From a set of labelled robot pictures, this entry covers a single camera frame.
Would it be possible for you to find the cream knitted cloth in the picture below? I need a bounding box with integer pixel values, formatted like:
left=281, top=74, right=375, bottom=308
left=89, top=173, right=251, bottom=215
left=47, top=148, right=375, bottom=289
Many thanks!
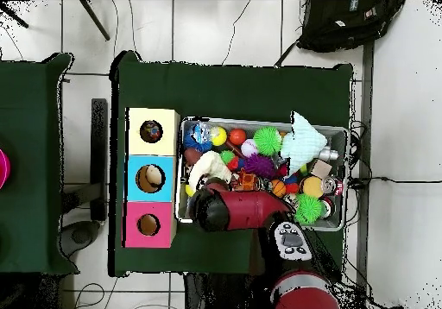
left=187, top=149, right=233, bottom=198

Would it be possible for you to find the multicolour patterned cloth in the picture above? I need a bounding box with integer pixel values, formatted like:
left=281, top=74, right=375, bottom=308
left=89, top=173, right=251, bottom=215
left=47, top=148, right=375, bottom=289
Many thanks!
left=140, top=120, right=163, bottom=143

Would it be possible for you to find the mint green cloth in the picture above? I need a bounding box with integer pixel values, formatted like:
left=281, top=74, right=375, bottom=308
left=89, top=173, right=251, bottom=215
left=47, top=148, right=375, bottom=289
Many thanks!
left=279, top=110, right=329, bottom=175

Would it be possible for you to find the wooden box with three holes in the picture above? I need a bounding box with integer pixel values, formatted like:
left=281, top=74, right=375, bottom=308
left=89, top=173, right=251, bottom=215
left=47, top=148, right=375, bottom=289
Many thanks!
left=123, top=106, right=181, bottom=249

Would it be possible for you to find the brown toy football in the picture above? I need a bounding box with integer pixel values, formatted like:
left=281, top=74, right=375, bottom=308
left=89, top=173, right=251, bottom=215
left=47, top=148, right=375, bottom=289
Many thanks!
left=183, top=147, right=203, bottom=167

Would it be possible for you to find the blue spiky ball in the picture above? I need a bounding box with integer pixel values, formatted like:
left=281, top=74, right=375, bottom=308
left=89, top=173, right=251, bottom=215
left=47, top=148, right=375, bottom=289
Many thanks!
left=183, top=122, right=213, bottom=152

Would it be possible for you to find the purple spiky ball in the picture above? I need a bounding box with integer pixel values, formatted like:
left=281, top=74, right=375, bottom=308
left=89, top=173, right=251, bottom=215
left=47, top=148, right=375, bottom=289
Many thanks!
left=243, top=154, right=276, bottom=180

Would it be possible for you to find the green spiky ball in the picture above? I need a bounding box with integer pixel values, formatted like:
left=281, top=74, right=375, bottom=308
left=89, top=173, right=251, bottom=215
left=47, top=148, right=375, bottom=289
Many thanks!
left=253, top=125, right=283, bottom=156
left=294, top=193, right=325, bottom=225

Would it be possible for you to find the black flat panel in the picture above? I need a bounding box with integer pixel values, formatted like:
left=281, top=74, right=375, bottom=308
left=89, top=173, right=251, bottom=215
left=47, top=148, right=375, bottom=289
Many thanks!
left=90, top=98, right=109, bottom=222

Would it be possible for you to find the grey stand base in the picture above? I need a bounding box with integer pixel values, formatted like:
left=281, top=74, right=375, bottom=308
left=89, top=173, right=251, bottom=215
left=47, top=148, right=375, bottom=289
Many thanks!
left=60, top=220, right=101, bottom=258

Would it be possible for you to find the black backpack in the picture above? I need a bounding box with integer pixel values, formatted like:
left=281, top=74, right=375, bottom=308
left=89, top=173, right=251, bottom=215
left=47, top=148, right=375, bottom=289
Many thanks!
left=295, top=0, right=407, bottom=54

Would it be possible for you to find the black rod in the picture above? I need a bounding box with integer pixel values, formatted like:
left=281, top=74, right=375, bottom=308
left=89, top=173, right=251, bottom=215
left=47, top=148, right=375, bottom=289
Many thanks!
left=79, top=0, right=111, bottom=41
left=0, top=3, right=29, bottom=29

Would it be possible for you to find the green cloth side table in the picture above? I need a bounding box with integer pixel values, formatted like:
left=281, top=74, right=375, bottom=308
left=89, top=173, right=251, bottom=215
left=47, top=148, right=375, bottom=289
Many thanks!
left=0, top=53, right=79, bottom=276

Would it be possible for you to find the pink round object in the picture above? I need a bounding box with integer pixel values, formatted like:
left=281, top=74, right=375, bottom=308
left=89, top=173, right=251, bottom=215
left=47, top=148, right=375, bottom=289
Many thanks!
left=0, top=148, right=11, bottom=190

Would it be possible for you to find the silver wire mesh bin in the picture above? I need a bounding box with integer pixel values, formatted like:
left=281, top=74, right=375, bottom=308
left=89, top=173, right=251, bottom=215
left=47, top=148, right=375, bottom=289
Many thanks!
left=176, top=116, right=350, bottom=232

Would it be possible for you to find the black floor cable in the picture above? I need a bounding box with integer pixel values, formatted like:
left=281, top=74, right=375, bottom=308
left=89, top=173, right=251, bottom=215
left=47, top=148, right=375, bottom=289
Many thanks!
left=348, top=175, right=442, bottom=186

